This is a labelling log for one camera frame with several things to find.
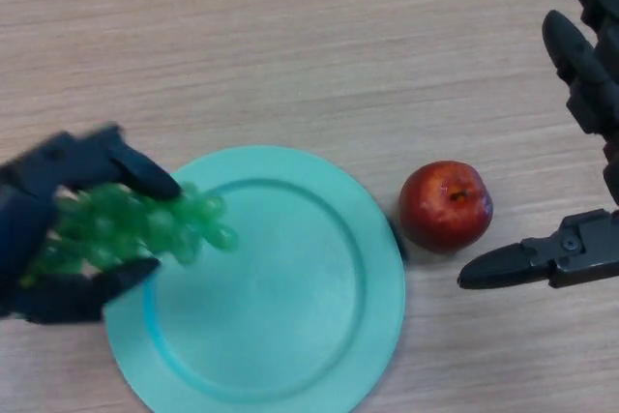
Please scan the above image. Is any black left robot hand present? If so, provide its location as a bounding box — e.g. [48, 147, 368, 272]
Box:
[0, 123, 184, 327]

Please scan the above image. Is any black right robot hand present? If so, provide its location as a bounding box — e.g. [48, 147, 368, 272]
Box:
[457, 0, 619, 291]

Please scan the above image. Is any green grape bunch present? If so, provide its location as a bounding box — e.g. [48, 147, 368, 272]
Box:
[18, 180, 239, 288]

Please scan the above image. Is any teal round plate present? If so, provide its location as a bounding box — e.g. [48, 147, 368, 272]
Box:
[104, 144, 406, 413]

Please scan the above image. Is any red apple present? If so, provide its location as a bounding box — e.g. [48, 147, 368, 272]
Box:
[398, 160, 494, 253]

